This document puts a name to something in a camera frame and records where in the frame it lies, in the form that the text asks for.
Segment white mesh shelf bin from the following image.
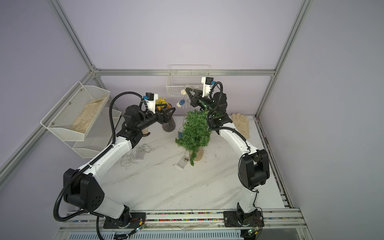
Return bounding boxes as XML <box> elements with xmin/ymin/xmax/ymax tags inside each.
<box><xmin>72</xmin><ymin>108</ymin><xmax>112</xmax><ymax>159</ymax></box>
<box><xmin>40</xmin><ymin>82</ymin><xmax>110</xmax><ymax>142</ymax></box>

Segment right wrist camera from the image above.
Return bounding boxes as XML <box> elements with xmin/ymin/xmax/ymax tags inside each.
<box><xmin>201</xmin><ymin>77</ymin><xmax>215</xmax><ymax>98</ymax></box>

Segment clear battery box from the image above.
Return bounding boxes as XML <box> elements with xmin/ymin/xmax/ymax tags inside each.
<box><xmin>177</xmin><ymin>156</ymin><xmax>190</xmax><ymax>170</ymax></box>

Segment yellow flowers in vase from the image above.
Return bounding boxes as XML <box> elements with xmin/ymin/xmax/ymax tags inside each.
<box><xmin>156</xmin><ymin>98</ymin><xmax>176</xmax><ymax>132</ymax></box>

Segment white mesh lower shelf bin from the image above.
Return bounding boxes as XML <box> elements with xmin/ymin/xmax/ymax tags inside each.
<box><xmin>72</xmin><ymin>108</ymin><xmax>112</xmax><ymax>159</ymax></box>

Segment cream glove in bin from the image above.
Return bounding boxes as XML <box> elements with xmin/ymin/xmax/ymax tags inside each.
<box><xmin>70</xmin><ymin>97</ymin><xmax>106</xmax><ymax>134</ymax></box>

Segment white wire wall basket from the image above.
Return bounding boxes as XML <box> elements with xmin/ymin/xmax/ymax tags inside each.
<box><xmin>166</xmin><ymin>65</ymin><xmax>211</xmax><ymax>97</ymax></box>

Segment cream glove left table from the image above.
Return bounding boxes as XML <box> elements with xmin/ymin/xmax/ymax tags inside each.
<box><xmin>142</xmin><ymin>128</ymin><xmax>150</xmax><ymax>137</ymax></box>

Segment loose string light pile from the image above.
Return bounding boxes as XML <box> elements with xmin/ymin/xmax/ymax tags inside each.
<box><xmin>120</xmin><ymin>144</ymin><xmax>155</xmax><ymax>169</ymax></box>

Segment cream glove table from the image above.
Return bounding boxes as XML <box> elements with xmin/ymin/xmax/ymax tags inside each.
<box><xmin>142</xmin><ymin>128</ymin><xmax>150</xmax><ymax>137</ymax></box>
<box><xmin>232</xmin><ymin>113</ymin><xmax>250</xmax><ymax>139</ymax></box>

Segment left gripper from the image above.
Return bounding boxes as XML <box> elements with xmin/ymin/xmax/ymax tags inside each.
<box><xmin>137</xmin><ymin>104</ymin><xmax>176</xmax><ymax>132</ymax></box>

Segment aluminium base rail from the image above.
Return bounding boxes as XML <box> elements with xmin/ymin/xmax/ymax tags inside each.
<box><xmin>58</xmin><ymin>207</ymin><xmax>308</xmax><ymax>233</ymax></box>

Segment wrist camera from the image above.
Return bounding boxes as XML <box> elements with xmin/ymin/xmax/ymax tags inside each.
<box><xmin>144</xmin><ymin>92</ymin><xmax>159</xmax><ymax>114</ymax></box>
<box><xmin>201</xmin><ymin>77</ymin><xmax>215</xmax><ymax>98</ymax></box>

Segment cream glove right table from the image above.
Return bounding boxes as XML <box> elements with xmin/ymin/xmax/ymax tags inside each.
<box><xmin>232</xmin><ymin>113</ymin><xmax>250</xmax><ymax>139</ymax></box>

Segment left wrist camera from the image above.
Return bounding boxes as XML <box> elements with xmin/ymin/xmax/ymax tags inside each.
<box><xmin>144</xmin><ymin>92</ymin><xmax>159</xmax><ymax>114</ymax></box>

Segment white mesh upper shelf bin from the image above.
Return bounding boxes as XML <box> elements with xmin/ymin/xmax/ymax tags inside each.
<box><xmin>40</xmin><ymin>82</ymin><xmax>110</xmax><ymax>142</ymax></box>

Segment small green christmas tree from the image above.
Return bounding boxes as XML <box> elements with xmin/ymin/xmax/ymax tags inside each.
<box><xmin>174</xmin><ymin>109</ymin><xmax>213</xmax><ymax>166</ymax></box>

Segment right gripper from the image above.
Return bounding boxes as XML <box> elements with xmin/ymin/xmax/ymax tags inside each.
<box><xmin>188</xmin><ymin>88</ymin><xmax>218</xmax><ymax>118</ymax></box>

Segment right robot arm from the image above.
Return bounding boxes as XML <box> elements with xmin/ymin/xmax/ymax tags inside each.
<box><xmin>186</xmin><ymin>88</ymin><xmax>270</xmax><ymax>235</ymax></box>

